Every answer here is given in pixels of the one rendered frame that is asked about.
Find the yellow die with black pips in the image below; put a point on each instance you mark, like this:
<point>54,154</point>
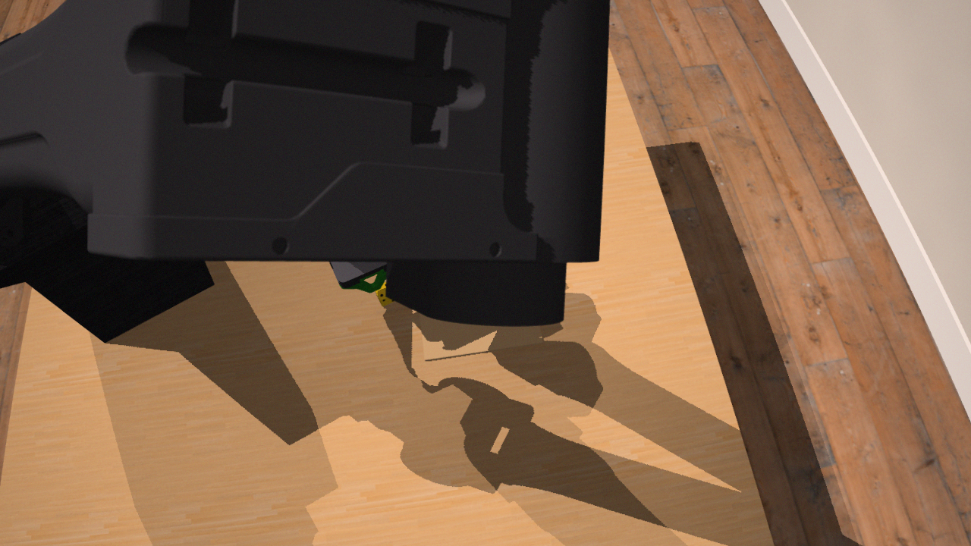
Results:
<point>381,295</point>

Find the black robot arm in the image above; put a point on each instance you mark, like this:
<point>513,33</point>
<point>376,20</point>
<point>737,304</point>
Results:
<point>302,147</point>

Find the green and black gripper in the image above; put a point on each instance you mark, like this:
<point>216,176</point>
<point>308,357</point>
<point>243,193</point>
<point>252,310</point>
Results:
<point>350,275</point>

